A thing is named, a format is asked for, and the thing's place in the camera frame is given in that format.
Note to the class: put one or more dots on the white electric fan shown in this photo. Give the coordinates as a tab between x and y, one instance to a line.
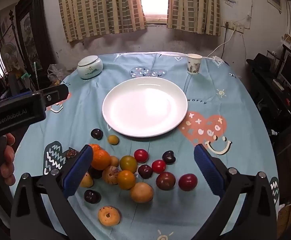
9	52

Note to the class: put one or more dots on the white wall socket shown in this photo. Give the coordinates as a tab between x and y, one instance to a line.
233	26

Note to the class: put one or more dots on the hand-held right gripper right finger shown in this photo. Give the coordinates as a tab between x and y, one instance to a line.
209	172

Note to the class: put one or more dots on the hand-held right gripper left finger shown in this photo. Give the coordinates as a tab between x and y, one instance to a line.
76	172

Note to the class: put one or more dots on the clear plastic bag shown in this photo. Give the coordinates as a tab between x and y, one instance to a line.
55	71

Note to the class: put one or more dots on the brown textured fruit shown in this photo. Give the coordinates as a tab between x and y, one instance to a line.
71	153
95	174

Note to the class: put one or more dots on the pale green lidded ceramic jar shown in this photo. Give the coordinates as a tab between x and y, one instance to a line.
89	67

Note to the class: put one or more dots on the printed paper cup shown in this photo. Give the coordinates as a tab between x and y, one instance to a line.
193	63

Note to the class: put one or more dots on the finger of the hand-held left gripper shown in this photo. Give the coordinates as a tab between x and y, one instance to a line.
56	95

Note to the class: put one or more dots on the tan round fruit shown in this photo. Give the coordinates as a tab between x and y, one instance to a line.
141	192

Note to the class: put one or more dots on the blue printed tablecloth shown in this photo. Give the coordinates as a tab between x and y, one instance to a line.
223	135

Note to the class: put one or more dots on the yellow green tomato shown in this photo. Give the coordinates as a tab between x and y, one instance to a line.
128	164

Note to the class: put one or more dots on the small yellow fruit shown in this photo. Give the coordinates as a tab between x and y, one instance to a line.
113	139

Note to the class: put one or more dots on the beige striped fruit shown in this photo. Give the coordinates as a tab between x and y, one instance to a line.
110	175

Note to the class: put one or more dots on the orange yellow tomato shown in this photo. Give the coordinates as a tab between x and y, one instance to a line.
126	179

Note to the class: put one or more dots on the dark wooden cabinet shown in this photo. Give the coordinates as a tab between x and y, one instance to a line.
33	30

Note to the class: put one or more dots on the person's left hand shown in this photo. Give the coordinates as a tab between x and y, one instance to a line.
6	156

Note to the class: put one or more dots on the checked beige curtain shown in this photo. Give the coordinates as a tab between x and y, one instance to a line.
193	5
98	7

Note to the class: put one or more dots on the small tan fruit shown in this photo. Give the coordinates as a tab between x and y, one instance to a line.
114	161

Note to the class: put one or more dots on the pale yellow fruit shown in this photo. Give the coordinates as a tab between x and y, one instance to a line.
87	180

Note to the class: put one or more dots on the red cherry tomato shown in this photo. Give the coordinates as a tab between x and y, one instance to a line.
158	166

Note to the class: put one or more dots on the white remote control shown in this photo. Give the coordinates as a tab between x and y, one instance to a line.
278	84

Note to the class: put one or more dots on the white plate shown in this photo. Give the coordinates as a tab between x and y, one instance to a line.
145	107

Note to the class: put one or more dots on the tan fruit with hole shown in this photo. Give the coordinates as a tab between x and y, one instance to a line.
108	217

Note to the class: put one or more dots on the black hat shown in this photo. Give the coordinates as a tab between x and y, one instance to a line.
259	61

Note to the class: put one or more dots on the red plum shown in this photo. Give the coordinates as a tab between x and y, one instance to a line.
187	182

